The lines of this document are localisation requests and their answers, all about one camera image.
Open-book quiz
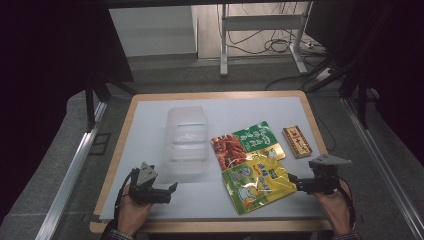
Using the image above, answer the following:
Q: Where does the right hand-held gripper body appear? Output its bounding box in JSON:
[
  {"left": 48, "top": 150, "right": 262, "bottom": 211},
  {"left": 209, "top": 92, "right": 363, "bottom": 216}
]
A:
[{"left": 308, "top": 153, "right": 353, "bottom": 196}]

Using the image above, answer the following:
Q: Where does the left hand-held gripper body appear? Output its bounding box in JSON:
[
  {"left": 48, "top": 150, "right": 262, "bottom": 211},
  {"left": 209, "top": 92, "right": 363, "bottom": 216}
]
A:
[{"left": 128, "top": 162, "right": 173, "bottom": 205}]

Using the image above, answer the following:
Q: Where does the yellow snack packet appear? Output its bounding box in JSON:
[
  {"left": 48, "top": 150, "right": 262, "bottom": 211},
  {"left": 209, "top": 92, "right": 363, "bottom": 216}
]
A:
[{"left": 221, "top": 155, "right": 298, "bottom": 216}]

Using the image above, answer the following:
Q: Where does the clear plastic container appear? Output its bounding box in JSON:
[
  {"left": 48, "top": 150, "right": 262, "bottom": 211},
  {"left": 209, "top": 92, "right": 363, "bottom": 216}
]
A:
[{"left": 162, "top": 105, "right": 210, "bottom": 184}]

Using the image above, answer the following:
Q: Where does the green and red snack packet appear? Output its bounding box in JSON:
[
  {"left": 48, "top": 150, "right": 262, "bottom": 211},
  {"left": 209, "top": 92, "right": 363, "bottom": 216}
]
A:
[{"left": 209, "top": 120, "right": 287, "bottom": 172}]

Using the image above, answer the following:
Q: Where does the person's right hand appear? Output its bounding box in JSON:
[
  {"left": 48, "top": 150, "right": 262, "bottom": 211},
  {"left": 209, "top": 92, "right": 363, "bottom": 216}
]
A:
[{"left": 313, "top": 179, "right": 353, "bottom": 236}]

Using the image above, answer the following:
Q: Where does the person's left hand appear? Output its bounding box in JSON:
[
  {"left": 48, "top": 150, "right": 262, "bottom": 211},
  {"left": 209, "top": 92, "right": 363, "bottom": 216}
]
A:
[{"left": 117, "top": 184, "right": 154, "bottom": 238}]

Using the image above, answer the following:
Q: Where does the small red and yellow box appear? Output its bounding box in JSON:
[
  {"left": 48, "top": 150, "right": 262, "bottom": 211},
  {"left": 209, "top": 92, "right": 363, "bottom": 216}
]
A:
[{"left": 281, "top": 125, "right": 314, "bottom": 160}]

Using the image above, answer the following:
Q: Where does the white table mat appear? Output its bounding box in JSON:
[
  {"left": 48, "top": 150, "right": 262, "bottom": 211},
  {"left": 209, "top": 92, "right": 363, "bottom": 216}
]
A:
[{"left": 99, "top": 96, "right": 329, "bottom": 222}]

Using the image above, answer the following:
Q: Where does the black metal stand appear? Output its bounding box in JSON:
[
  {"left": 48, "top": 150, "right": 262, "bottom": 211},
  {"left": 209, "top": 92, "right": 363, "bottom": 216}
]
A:
[
  {"left": 83, "top": 77, "right": 137, "bottom": 134},
  {"left": 305, "top": 49, "right": 393, "bottom": 131}
]

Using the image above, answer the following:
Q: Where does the white power strip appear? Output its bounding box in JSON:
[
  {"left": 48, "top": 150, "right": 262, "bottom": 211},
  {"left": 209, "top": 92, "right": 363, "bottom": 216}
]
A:
[{"left": 313, "top": 67, "right": 335, "bottom": 83}]

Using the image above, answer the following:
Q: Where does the black curtain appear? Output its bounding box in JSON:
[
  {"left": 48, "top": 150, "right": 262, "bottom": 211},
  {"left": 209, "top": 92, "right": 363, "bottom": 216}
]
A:
[
  {"left": 304, "top": 0, "right": 424, "bottom": 168},
  {"left": 0, "top": 0, "right": 135, "bottom": 221}
]

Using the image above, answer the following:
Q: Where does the white partition panel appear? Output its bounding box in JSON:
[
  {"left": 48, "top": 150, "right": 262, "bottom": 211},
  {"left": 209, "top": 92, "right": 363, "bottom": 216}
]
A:
[{"left": 108, "top": 5, "right": 198, "bottom": 58}]

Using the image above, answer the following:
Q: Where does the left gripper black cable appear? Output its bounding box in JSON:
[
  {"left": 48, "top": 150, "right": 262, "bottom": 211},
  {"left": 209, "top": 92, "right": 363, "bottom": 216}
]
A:
[{"left": 113, "top": 172, "right": 134, "bottom": 232}]

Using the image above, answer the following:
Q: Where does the black floor bracket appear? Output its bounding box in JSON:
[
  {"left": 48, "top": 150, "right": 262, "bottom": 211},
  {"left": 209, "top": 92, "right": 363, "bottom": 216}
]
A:
[{"left": 88, "top": 132, "right": 112, "bottom": 157}]

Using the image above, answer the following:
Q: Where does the aluminium rail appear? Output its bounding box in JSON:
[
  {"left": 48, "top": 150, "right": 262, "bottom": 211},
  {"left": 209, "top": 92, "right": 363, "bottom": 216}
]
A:
[
  {"left": 34, "top": 100, "right": 108, "bottom": 240},
  {"left": 342, "top": 97, "right": 424, "bottom": 240}
]

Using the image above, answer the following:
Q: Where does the black floor cable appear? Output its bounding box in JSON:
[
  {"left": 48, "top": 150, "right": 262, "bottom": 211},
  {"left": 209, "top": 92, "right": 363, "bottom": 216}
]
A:
[{"left": 264, "top": 73, "right": 322, "bottom": 92}]

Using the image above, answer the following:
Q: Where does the tangle of black cables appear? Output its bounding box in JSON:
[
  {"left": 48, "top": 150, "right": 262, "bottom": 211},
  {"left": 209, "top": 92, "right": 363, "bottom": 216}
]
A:
[{"left": 216, "top": 2, "right": 303, "bottom": 56}]

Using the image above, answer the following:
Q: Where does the white metal desk frame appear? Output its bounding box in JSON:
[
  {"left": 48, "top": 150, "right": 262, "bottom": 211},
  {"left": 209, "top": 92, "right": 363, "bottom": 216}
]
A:
[{"left": 219, "top": 1, "right": 315, "bottom": 78}]

